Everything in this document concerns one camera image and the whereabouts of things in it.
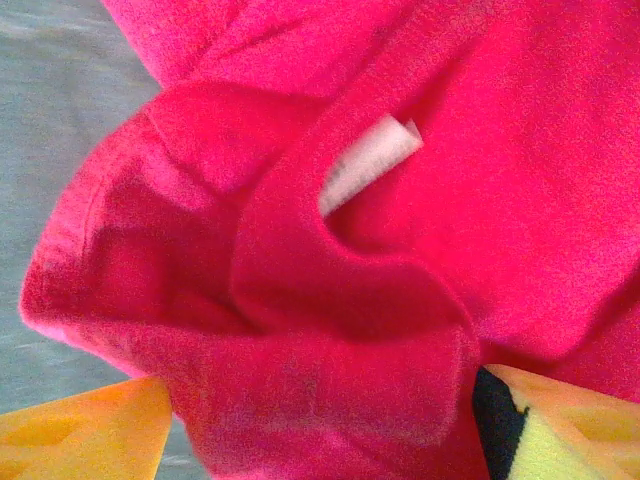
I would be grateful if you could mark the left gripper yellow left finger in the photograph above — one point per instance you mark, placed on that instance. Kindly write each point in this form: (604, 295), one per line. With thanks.
(85, 435)

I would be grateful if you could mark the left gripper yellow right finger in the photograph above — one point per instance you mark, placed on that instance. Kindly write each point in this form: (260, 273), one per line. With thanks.
(575, 435)

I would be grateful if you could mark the red t-shirt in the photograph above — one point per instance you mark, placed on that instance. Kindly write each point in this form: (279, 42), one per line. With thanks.
(450, 225)

